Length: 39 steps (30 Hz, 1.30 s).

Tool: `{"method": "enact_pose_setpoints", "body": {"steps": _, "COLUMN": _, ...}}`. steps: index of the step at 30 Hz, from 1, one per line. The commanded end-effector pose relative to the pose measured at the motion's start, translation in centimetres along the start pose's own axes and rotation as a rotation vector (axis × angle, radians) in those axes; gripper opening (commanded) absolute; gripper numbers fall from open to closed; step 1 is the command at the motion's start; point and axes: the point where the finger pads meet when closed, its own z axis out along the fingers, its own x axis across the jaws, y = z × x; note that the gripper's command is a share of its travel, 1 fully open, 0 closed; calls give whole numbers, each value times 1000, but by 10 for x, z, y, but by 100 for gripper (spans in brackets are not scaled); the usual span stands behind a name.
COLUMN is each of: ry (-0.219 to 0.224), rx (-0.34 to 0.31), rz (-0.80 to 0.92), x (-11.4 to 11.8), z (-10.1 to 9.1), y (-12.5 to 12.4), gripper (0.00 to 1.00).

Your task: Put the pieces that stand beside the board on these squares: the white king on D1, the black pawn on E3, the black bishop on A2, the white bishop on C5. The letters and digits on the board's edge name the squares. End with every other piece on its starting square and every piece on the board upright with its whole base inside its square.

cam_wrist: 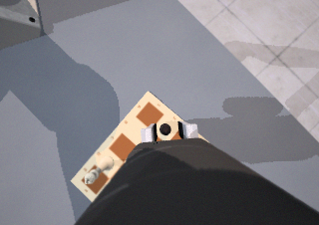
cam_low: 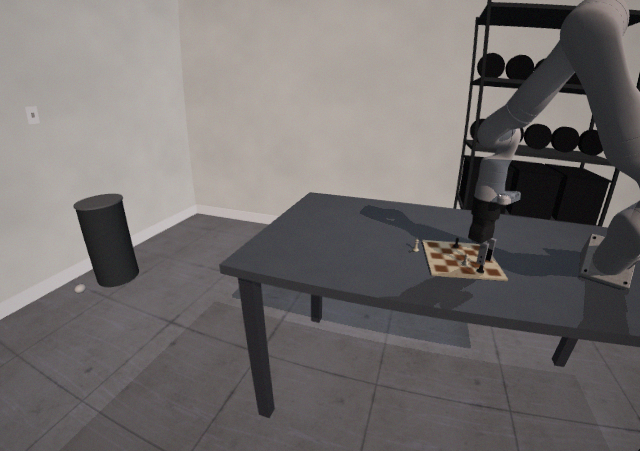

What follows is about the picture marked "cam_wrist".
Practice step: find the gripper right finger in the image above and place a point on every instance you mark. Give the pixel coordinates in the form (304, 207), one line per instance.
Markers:
(187, 130)

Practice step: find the white king chess piece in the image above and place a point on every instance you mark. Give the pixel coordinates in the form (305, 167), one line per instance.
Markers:
(106, 163)

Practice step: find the black chess piece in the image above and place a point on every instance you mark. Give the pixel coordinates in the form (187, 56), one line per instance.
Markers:
(165, 129)

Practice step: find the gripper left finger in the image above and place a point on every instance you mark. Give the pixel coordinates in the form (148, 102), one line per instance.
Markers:
(150, 133)

